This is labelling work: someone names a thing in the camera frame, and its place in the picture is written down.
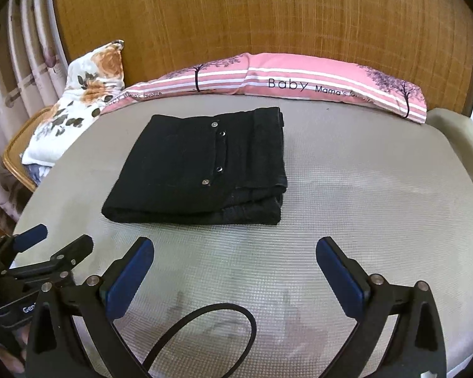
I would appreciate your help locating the wicker chair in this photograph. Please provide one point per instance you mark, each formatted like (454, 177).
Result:
(14, 145)

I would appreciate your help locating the black pants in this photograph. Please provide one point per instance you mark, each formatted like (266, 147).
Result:
(173, 165)

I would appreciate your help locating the beige blanket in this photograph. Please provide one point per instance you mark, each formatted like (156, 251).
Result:
(457, 134)

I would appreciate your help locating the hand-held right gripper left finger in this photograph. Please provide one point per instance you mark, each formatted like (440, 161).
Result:
(130, 275)

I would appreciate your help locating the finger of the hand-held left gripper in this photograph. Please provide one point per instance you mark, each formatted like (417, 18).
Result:
(77, 249)
(31, 237)

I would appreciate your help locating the floral pillow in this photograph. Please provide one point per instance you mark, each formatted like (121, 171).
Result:
(79, 86)

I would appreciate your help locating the pink striped pillow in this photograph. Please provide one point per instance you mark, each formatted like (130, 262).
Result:
(299, 71)

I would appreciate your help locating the patterned curtain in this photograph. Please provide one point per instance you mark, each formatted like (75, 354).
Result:
(19, 67)

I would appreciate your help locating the blue grey cloth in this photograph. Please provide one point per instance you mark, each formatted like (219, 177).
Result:
(37, 173)

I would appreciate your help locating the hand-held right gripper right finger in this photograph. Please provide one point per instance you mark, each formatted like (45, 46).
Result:
(339, 279)

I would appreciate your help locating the person's left hand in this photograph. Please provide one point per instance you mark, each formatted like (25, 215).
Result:
(6, 356)

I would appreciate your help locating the wooden headboard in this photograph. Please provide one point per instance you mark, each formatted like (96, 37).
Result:
(260, 8)

